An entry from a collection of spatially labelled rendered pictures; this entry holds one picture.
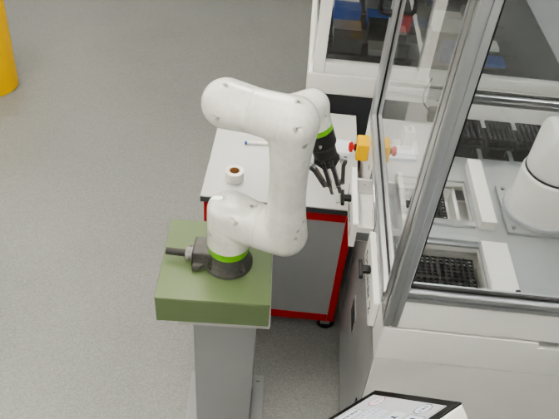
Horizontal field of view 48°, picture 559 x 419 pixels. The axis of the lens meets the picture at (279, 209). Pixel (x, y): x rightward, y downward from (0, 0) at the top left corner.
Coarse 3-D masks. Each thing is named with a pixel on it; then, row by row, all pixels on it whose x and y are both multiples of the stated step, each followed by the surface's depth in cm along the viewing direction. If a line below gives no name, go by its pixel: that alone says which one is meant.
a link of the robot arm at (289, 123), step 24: (264, 96) 142; (288, 96) 142; (264, 120) 141; (288, 120) 139; (312, 120) 140; (288, 144) 142; (312, 144) 145; (288, 168) 149; (288, 192) 156; (264, 216) 170; (288, 216) 162; (264, 240) 171; (288, 240) 168
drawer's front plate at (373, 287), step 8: (368, 240) 198; (368, 248) 197; (376, 248) 190; (368, 256) 195; (376, 256) 188; (368, 264) 193; (376, 264) 185; (376, 272) 183; (368, 280) 190; (376, 280) 180; (376, 288) 178; (376, 296) 176; (368, 304) 185; (376, 304) 175; (376, 312) 177; (368, 320) 182
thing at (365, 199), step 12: (360, 180) 219; (372, 180) 219; (360, 192) 223; (372, 192) 222; (360, 204) 218; (372, 204) 219; (360, 216) 214; (372, 216) 214; (360, 228) 201; (372, 228) 201; (360, 240) 205
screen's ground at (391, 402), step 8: (368, 400) 145; (392, 400) 139; (400, 400) 137; (408, 400) 135; (352, 408) 144; (360, 408) 142; (368, 408) 140; (384, 408) 136; (392, 408) 134; (400, 408) 132; (408, 408) 130; (440, 408) 124; (384, 416) 131; (392, 416) 130; (400, 416) 128; (424, 416) 123
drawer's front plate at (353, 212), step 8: (352, 168) 218; (352, 176) 215; (352, 184) 212; (352, 192) 209; (352, 200) 206; (352, 208) 204; (352, 216) 202; (352, 224) 199; (352, 232) 200; (352, 240) 203
